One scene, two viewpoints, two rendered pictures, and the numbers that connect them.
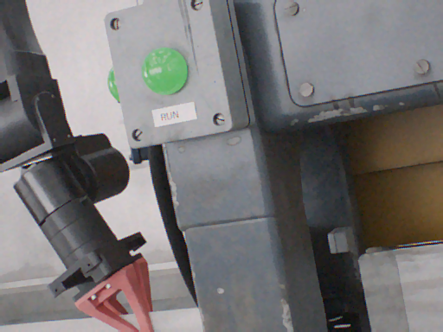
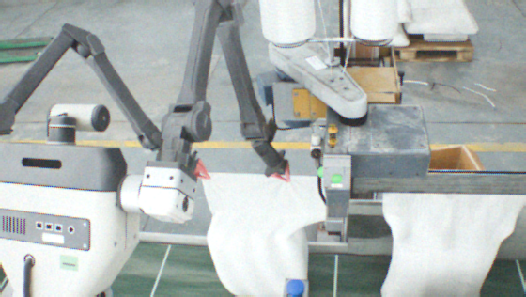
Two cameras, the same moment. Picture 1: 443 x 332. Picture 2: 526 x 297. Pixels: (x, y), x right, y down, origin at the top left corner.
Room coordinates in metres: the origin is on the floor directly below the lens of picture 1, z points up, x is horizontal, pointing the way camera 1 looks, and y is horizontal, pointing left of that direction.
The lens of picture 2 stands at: (-0.29, 0.33, 2.15)
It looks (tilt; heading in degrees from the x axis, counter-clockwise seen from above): 39 degrees down; 352
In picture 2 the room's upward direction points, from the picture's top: 9 degrees counter-clockwise
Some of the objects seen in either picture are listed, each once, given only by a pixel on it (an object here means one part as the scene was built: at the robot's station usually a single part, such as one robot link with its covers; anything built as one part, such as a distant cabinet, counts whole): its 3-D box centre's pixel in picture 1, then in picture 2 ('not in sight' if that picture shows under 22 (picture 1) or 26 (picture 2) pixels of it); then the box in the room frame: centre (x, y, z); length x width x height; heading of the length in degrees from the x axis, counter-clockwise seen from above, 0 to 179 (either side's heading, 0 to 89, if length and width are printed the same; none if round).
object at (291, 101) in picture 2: not in sight; (314, 100); (1.00, -0.06, 1.23); 0.28 x 0.07 x 0.16; 68
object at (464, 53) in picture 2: not in sight; (403, 35); (3.39, -1.78, 0.07); 1.20 x 0.82 x 0.14; 68
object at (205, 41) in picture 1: (180, 70); (336, 172); (0.56, 0.01, 1.29); 0.08 x 0.05 x 0.09; 68
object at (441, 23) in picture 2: not in sight; (440, 21); (3.08, -1.97, 0.32); 0.66 x 0.43 x 0.15; 65
